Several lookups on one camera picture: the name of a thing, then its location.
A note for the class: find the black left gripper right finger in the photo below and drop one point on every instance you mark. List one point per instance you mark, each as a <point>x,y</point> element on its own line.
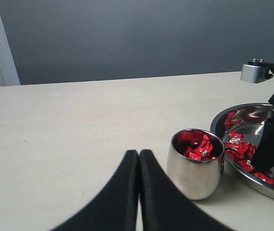
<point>164,207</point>

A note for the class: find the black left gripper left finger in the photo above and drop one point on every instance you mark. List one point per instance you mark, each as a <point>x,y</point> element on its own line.
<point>115,207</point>

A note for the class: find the round steel plate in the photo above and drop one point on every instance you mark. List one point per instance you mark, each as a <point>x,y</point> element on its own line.
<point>247,119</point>

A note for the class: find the steel cup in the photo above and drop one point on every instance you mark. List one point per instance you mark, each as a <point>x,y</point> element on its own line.
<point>197,180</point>

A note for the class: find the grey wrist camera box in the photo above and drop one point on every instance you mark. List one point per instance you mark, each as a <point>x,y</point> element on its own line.
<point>256,71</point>

